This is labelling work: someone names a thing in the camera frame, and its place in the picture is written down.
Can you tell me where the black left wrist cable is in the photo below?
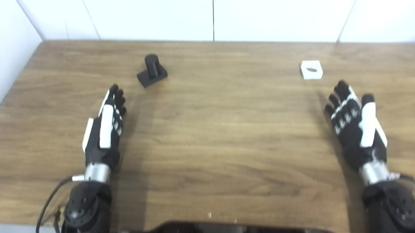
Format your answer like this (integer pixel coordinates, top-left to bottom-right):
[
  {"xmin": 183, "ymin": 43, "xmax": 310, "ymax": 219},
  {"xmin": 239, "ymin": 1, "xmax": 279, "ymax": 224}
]
[{"xmin": 36, "ymin": 173, "xmax": 86, "ymax": 233}]

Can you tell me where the black peg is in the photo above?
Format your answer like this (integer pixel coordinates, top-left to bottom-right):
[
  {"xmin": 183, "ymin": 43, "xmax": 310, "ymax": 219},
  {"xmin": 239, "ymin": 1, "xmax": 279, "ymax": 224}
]
[{"xmin": 136, "ymin": 53, "xmax": 170, "ymax": 89}]

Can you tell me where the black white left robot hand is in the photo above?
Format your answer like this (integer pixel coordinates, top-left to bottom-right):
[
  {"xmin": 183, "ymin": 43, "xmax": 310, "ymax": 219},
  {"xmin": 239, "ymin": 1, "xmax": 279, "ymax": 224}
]
[{"xmin": 80, "ymin": 82, "xmax": 128, "ymax": 184}]

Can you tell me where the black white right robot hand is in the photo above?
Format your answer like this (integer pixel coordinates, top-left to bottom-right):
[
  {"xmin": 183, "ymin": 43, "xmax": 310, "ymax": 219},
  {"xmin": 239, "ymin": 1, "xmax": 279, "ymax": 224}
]
[{"xmin": 320, "ymin": 79, "xmax": 397, "ymax": 187}]

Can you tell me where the white square piece with hole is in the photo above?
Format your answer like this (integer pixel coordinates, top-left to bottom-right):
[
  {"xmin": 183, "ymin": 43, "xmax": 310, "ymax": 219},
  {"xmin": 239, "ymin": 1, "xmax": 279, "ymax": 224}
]
[{"xmin": 300, "ymin": 60, "xmax": 324, "ymax": 81}]

